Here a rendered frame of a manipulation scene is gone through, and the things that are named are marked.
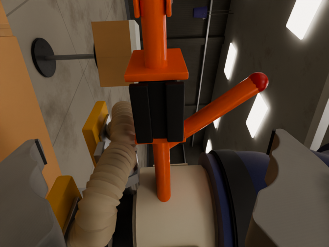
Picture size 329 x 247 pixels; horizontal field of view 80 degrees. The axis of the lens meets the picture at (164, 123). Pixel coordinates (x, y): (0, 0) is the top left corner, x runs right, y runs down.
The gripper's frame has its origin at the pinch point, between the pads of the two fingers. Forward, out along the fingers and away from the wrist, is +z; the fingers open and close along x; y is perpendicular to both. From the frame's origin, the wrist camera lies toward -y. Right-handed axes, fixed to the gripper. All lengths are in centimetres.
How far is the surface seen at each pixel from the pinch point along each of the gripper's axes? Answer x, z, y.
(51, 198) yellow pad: -12.2, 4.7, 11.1
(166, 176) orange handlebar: 0.6, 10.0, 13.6
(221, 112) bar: 7.5, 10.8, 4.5
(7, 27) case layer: -70, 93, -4
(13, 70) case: -29.9, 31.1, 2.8
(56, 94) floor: -124, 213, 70
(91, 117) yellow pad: -12.1, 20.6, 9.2
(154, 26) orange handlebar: 0.0, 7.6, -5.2
